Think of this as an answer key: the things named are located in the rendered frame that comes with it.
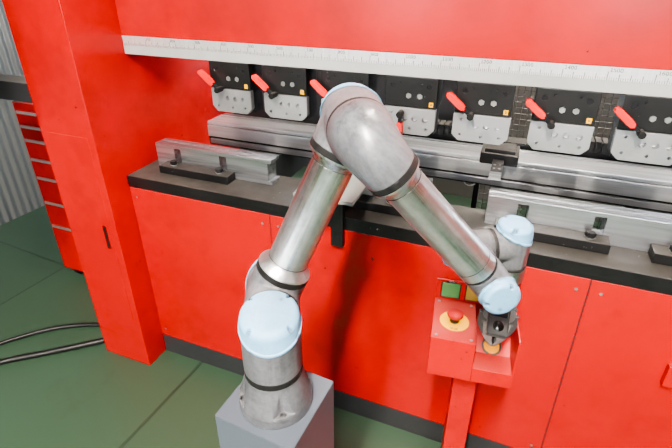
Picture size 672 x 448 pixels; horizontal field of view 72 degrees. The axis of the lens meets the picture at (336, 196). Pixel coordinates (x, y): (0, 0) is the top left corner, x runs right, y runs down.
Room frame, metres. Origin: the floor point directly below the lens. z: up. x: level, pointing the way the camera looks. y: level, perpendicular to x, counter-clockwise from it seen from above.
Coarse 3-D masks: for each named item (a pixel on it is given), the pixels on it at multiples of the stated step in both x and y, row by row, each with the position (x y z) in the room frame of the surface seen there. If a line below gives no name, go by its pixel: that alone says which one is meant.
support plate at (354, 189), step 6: (354, 180) 1.26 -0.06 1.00; (348, 186) 1.22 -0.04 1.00; (354, 186) 1.22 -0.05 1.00; (360, 186) 1.22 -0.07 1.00; (294, 192) 1.18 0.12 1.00; (348, 192) 1.18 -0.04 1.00; (354, 192) 1.18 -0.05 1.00; (360, 192) 1.18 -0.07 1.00; (342, 198) 1.14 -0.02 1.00; (348, 198) 1.14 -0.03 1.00; (354, 198) 1.14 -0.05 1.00; (342, 204) 1.12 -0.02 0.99; (348, 204) 1.12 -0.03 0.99
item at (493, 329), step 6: (492, 318) 0.80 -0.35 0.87; (498, 318) 0.80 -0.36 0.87; (504, 318) 0.80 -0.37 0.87; (486, 324) 0.80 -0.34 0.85; (492, 324) 0.79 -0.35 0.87; (498, 324) 0.79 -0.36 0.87; (504, 324) 0.79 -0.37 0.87; (486, 330) 0.79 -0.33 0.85; (492, 330) 0.78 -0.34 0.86; (498, 330) 0.78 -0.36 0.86; (504, 330) 0.78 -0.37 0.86; (492, 336) 0.78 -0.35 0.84; (498, 336) 0.77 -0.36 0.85; (504, 336) 0.77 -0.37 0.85
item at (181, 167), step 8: (160, 168) 1.60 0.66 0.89; (168, 168) 1.59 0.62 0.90; (176, 168) 1.58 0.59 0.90; (184, 168) 1.58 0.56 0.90; (192, 168) 1.58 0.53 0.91; (200, 168) 1.58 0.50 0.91; (208, 168) 1.58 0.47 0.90; (184, 176) 1.56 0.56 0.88; (192, 176) 1.55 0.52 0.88; (200, 176) 1.54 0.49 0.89; (208, 176) 1.52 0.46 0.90; (216, 176) 1.51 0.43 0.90; (224, 176) 1.50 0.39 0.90; (232, 176) 1.53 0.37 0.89
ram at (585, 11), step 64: (128, 0) 1.66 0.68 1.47; (192, 0) 1.57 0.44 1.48; (256, 0) 1.48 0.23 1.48; (320, 0) 1.41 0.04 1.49; (384, 0) 1.34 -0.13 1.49; (448, 0) 1.28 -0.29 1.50; (512, 0) 1.22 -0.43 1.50; (576, 0) 1.17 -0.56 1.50; (640, 0) 1.12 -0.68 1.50; (320, 64) 1.41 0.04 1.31; (384, 64) 1.33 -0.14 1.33; (576, 64) 1.16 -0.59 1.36; (640, 64) 1.11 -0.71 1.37
